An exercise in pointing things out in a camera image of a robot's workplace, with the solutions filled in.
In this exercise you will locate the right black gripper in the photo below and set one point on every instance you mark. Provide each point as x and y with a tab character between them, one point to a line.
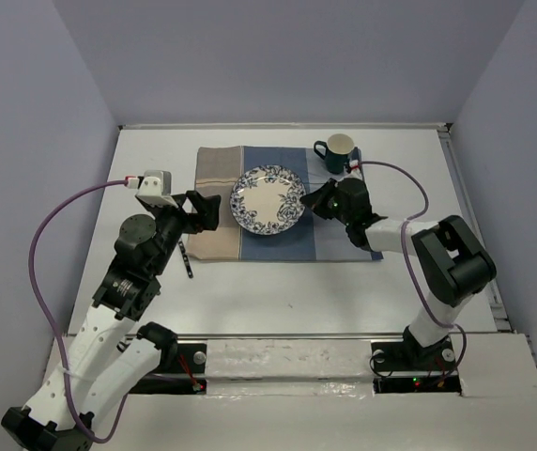
315	199

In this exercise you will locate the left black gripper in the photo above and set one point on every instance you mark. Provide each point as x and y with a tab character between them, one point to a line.
207	208

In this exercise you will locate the blue beige checked cloth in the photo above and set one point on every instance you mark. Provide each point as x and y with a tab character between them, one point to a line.
311	239

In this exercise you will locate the blue floral plate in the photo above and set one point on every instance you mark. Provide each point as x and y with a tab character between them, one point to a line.
265	200

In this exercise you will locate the dark green mug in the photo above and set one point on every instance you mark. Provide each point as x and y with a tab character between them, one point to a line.
335	152

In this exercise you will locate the fork with black handle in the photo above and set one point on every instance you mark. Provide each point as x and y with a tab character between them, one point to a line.
185	259

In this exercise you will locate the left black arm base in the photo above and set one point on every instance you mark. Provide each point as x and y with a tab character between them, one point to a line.
182	376

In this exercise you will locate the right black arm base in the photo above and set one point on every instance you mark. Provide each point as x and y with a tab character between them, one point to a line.
396	374

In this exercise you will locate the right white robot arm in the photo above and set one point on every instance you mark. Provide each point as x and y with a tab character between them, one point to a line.
454	264

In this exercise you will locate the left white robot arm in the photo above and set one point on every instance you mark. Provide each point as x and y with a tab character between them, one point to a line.
112	352

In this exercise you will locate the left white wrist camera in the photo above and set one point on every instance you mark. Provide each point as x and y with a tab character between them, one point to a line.
155	189

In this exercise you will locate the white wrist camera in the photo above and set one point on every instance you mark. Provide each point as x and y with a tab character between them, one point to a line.
353	165
155	189

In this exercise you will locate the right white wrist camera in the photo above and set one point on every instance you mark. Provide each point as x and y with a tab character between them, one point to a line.
353	165

